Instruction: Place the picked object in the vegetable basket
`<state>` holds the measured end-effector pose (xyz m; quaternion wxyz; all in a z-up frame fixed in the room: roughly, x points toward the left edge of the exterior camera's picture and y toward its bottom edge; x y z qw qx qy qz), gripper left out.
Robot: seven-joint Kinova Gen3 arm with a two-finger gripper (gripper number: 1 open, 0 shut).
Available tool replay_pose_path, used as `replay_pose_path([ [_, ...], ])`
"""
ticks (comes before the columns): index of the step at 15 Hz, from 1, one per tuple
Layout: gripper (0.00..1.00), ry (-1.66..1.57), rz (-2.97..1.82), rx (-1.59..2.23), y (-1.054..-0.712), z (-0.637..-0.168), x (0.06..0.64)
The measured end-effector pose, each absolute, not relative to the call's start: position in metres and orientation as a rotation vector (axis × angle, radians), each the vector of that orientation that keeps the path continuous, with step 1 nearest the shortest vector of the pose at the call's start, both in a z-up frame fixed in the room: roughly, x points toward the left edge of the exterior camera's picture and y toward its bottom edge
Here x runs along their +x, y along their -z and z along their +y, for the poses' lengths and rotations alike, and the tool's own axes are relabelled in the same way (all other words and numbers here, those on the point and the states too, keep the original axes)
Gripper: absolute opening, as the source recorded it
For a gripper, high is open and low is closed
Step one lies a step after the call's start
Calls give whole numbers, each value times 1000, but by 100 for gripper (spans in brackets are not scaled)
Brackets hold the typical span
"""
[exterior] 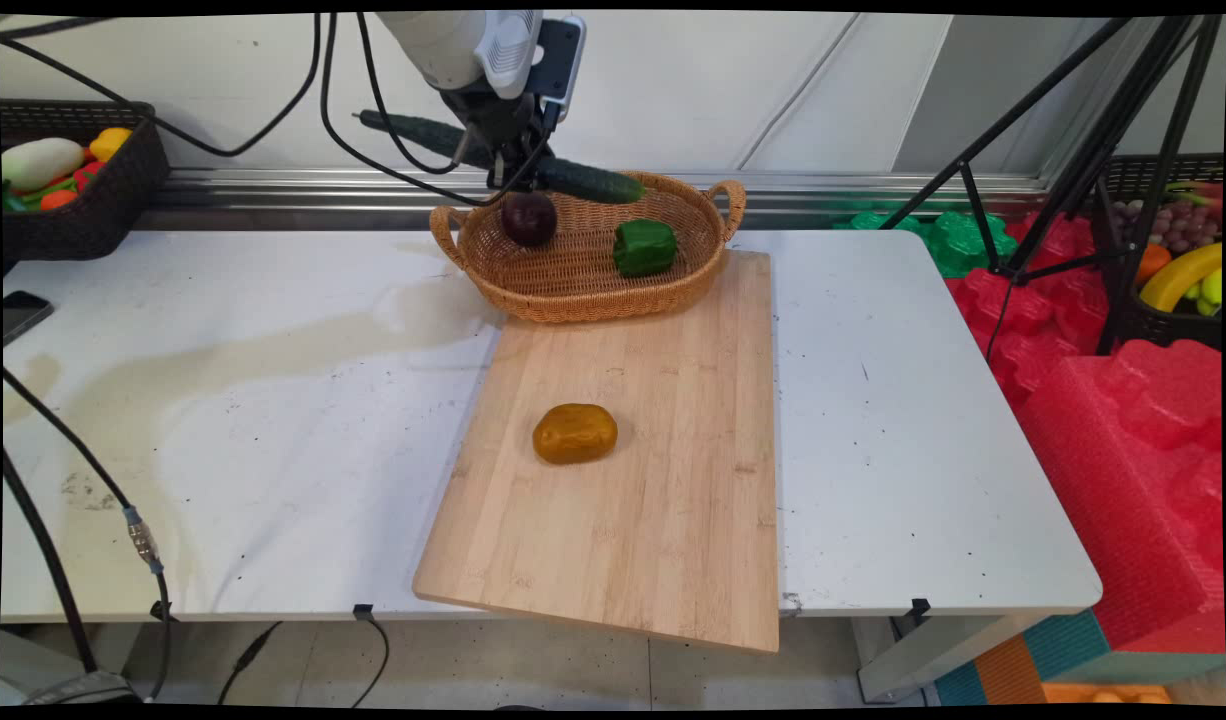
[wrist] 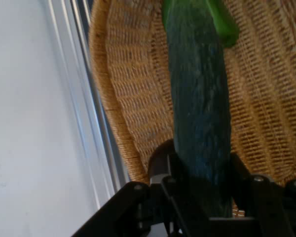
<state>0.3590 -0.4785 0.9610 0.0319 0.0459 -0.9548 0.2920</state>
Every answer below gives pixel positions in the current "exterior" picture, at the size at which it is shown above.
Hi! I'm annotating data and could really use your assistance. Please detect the black smartphone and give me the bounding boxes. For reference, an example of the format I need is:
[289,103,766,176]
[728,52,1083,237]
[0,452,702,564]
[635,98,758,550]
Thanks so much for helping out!
[2,289,57,348]

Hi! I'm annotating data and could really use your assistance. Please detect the orange fruit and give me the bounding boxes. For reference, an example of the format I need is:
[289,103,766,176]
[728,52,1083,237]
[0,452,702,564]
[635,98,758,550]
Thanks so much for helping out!
[1133,243,1173,290]

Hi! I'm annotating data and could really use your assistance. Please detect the wooden cutting board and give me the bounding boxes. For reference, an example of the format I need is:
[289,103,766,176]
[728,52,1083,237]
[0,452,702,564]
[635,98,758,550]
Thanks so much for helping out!
[412,249,781,656]

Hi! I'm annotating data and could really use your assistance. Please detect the black woven vegetable basket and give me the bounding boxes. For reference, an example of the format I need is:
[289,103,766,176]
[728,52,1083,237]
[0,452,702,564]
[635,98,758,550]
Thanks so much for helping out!
[0,99,172,264]

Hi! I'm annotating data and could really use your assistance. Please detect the aluminium wall rail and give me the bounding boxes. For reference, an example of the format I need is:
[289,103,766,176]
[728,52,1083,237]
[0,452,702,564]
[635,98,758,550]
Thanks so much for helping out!
[138,167,1050,217]

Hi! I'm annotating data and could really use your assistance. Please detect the woven wicker basket with handles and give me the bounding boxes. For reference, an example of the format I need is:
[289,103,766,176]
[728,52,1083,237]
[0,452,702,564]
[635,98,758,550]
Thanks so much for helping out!
[429,170,748,326]

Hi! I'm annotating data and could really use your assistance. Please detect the green bell pepper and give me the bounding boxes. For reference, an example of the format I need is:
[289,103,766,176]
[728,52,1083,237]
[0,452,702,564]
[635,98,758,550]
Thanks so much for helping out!
[612,218,679,280]

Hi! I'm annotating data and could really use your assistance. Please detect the grey metal floor bracket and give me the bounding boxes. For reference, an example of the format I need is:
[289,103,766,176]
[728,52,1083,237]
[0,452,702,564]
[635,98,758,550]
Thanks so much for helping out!
[21,670,141,707]

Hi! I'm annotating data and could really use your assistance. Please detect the orange floor object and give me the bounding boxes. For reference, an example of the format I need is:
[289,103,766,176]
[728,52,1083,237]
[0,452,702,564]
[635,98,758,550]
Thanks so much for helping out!
[1040,682,1173,706]

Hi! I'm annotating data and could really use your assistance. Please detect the white table leg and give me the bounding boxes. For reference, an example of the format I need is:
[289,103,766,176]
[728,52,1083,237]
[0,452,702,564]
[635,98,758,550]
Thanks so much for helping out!
[857,611,1056,704]

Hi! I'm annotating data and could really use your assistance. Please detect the green foam mat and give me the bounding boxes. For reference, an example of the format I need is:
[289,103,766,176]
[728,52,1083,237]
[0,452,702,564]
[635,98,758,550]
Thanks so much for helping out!
[833,207,1020,280]

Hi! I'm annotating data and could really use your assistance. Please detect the black cable with metal connector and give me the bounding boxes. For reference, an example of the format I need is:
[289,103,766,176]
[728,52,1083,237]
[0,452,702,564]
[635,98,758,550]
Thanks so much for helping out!
[2,368,173,703]

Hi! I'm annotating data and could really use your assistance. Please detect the long black robot cable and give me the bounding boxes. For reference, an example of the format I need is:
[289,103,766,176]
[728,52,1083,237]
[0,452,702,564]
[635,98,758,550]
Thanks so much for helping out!
[0,11,323,159]

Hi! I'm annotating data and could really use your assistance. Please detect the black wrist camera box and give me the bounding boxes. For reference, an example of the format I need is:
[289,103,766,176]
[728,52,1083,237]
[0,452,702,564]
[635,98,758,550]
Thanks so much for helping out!
[527,14,587,124]

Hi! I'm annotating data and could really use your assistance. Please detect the thin black floor cable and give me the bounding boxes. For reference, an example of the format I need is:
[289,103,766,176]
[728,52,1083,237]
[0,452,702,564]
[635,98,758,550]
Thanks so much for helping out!
[353,612,393,710]

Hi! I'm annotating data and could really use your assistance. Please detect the black tripod stand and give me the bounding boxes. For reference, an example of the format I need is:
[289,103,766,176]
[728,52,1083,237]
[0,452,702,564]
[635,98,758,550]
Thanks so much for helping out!
[877,14,1225,357]

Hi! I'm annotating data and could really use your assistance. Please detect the red foam mat pile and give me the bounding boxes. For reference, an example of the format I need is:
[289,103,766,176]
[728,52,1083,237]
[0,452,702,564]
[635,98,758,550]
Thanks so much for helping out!
[947,211,1226,654]

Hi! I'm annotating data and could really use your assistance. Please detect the yellow bell pepper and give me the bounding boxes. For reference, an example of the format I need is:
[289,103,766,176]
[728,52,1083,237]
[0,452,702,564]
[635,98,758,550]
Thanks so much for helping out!
[88,126,135,164]

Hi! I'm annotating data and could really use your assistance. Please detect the white eggplant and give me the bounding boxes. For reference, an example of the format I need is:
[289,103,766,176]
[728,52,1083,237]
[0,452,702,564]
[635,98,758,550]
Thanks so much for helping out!
[1,136,87,194]

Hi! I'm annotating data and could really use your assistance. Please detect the thick black cable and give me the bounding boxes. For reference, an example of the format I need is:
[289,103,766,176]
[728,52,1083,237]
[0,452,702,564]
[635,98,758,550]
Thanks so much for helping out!
[2,452,100,675]

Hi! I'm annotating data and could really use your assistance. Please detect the brown yellow potato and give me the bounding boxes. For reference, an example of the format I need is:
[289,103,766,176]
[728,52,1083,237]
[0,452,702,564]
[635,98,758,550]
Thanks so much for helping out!
[531,402,620,467]

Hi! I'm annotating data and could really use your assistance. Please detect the yellow banana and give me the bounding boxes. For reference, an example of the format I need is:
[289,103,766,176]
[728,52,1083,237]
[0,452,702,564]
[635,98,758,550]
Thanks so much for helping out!
[1138,242,1225,314]

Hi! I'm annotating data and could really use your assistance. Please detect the green leafy vegetable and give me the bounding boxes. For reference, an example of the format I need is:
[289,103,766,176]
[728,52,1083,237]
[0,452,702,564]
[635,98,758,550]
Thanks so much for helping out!
[2,177,75,214]

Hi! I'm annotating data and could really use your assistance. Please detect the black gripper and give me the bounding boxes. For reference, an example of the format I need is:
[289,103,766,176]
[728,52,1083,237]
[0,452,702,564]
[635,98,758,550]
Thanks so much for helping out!
[438,86,561,194]

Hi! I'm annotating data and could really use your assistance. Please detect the teal and orange foam mat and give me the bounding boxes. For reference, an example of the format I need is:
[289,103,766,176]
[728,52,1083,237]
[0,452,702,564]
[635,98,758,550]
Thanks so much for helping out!
[931,607,1226,707]

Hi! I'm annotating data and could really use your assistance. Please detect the red pink fruit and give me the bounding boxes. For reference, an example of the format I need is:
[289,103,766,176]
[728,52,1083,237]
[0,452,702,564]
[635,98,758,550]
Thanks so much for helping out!
[1163,180,1225,210]

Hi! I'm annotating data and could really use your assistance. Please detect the dark purple onion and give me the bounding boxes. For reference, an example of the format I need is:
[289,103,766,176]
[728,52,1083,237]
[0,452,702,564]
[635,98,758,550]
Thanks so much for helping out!
[499,190,560,250]

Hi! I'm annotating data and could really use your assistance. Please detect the long dark green cucumber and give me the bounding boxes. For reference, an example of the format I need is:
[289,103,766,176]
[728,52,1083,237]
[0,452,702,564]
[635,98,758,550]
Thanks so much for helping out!
[357,109,647,206]

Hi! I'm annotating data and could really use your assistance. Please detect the black mesh fruit basket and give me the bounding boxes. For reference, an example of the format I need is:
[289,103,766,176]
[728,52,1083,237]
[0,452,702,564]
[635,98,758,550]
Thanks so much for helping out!
[1091,152,1225,352]

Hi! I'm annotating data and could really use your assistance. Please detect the purple grape bunch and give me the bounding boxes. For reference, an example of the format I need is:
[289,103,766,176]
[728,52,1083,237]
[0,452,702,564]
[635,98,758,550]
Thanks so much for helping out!
[1111,197,1223,257]

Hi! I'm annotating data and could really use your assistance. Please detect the black floor cable with plug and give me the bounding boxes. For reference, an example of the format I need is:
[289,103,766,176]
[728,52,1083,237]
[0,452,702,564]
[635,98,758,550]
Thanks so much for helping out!
[217,620,285,707]

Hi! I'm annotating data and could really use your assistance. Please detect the black cable with grey plug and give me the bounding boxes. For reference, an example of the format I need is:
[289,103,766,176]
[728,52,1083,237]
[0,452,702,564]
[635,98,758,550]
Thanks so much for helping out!
[355,11,471,177]

